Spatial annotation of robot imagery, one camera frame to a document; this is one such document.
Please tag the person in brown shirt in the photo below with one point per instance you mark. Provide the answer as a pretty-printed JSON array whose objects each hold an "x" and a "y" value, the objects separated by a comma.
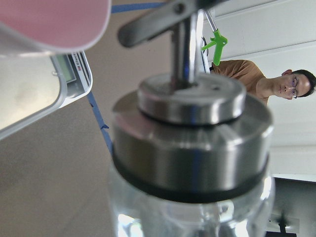
[{"x": 290, "y": 85}]

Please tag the white digital kitchen scale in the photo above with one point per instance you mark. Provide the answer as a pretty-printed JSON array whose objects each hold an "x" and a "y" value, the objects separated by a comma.
[{"x": 31, "y": 88}]

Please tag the glass sauce dispenser bottle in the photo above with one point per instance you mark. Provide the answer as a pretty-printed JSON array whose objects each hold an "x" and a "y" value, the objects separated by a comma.
[{"x": 191, "y": 150}]

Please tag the green tipped grabber stick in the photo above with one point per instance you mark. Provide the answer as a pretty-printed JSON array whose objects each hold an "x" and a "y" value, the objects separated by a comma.
[{"x": 218, "y": 40}]

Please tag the pink paper cup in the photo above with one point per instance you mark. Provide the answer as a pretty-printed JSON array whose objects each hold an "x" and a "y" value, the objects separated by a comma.
[{"x": 51, "y": 26}]

